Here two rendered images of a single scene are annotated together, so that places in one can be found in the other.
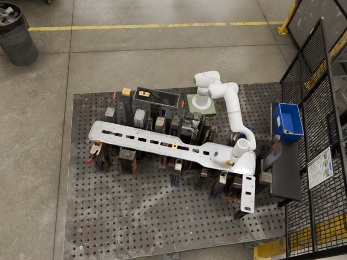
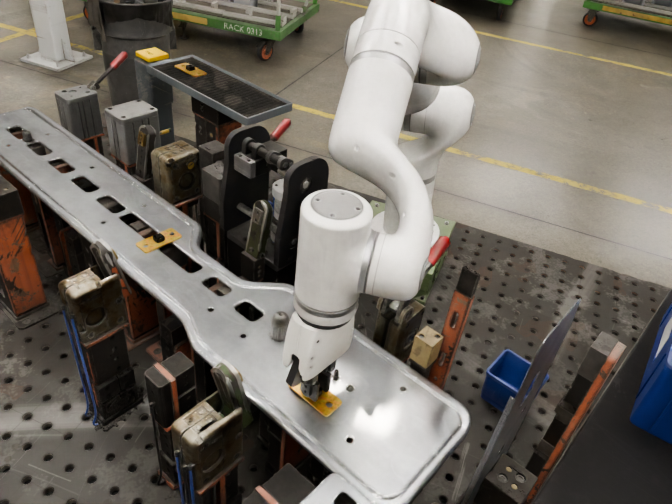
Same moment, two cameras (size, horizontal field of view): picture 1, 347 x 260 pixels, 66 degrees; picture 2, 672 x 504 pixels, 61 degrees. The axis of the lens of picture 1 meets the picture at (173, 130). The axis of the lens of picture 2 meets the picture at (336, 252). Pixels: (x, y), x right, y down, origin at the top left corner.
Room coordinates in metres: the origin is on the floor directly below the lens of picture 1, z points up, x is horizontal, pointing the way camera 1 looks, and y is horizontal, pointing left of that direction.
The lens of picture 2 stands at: (0.47, -0.80, 1.70)
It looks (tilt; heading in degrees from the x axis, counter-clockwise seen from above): 38 degrees down; 33
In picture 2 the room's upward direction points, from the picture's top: 7 degrees clockwise
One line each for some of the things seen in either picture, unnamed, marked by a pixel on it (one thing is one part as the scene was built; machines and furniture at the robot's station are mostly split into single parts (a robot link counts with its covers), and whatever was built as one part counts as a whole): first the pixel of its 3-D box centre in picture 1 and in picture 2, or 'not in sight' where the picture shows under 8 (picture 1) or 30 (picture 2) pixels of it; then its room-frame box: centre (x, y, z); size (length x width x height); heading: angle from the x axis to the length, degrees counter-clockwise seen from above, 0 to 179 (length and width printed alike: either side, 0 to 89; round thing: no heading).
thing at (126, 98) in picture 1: (128, 107); (160, 137); (1.37, 0.44, 0.92); 0.08 x 0.08 x 0.44; 86
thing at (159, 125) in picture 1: (159, 132); (179, 221); (1.17, 0.12, 0.89); 0.13 x 0.11 x 0.38; 176
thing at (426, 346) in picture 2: not in sight; (408, 407); (1.09, -0.58, 0.88); 0.04 x 0.04 x 0.36; 86
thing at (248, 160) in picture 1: (172, 146); (150, 239); (1.00, -0.01, 1.00); 1.38 x 0.22 x 0.02; 86
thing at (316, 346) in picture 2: (235, 156); (321, 331); (0.92, -0.49, 1.14); 0.10 x 0.07 x 0.11; 176
